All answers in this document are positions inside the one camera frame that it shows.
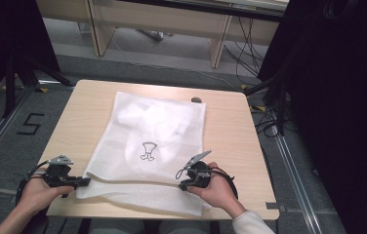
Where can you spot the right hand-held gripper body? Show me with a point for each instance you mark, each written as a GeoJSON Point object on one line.
{"type": "Point", "coordinates": [197, 174]}

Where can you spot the white mesh laundry bag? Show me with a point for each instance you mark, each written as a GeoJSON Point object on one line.
{"type": "Point", "coordinates": [145, 195]}

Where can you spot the light wooden desk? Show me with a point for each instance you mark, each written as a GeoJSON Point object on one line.
{"type": "Point", "coordinates": [158, 22]}

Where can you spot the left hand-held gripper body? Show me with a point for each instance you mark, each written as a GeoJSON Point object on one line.
{"type": "Point", "coordinates": [58, 174]}

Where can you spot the black metal stand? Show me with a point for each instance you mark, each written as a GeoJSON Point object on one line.
{"type": "Point", "coordinates": [276, 97]}
{"type": "Point", "coordinates": [22, 78]}

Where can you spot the black curtain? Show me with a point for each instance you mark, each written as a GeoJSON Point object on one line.
{"type": "Point", "coordinates": [341, 97]}
{"type": "Point", "coordinates": [6, 32]}

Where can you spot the person's right hand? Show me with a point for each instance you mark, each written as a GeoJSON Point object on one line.
{"type": "Point", "coordinates": [215, 191]}

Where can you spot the person's left hand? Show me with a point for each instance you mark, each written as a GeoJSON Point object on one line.
{"type": "Point", "coordinates": [38, 195]}

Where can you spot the power strip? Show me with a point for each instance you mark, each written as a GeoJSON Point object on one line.
{"type": "Point", "coordinates": [152, 34]}

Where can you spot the small dark round object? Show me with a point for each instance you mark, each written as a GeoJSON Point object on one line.
{"type": "Point", "coordinates": [196, 99]}

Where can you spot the person's grey pants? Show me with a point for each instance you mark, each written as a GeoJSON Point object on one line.
{"type": "Point", "coordinates": [158, 227]}

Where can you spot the white garment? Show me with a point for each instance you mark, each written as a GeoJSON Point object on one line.
{"type": "Point", "coordinates": [152, 120]}

